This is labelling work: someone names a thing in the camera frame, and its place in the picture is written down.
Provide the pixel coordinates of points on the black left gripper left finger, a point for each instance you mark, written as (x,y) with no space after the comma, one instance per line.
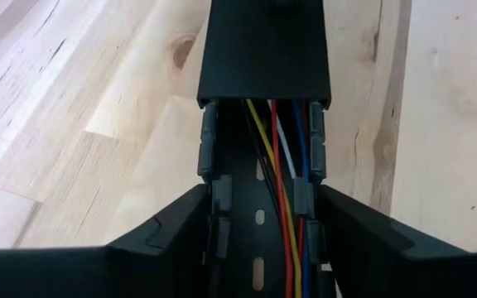
(89,273)

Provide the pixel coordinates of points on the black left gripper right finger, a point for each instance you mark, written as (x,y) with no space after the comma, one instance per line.
(408,273)

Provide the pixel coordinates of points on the black tray cover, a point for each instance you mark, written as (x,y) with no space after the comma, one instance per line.
(263,49)

